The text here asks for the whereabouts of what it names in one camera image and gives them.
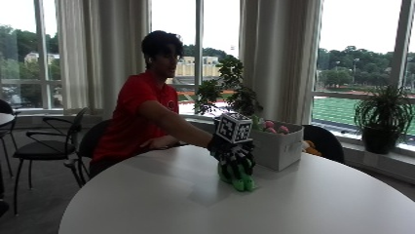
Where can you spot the white curtain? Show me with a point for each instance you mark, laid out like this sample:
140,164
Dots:
104,55
281,58

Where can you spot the round white table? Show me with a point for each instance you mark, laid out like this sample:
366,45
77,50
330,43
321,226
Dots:
6,117

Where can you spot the leafy potted plant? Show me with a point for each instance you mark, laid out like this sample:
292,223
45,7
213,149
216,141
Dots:
229,87

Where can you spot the grey storage box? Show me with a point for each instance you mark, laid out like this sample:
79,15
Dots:
281,148

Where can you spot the light green soft toy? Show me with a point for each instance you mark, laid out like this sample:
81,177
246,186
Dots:
257,123

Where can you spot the pink soft toy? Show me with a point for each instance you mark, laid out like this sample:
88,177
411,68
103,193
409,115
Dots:
273,127

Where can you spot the spiky potted plant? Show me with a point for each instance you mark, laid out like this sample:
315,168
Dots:
385,107

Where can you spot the orange soft toy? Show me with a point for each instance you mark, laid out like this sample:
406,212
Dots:
310,148

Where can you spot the white marker cube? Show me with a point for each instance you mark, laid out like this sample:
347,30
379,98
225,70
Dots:
233,127

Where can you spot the the person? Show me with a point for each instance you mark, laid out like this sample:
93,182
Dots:
143,107

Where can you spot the black plant pot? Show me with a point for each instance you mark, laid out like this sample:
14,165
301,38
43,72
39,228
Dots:
379,140

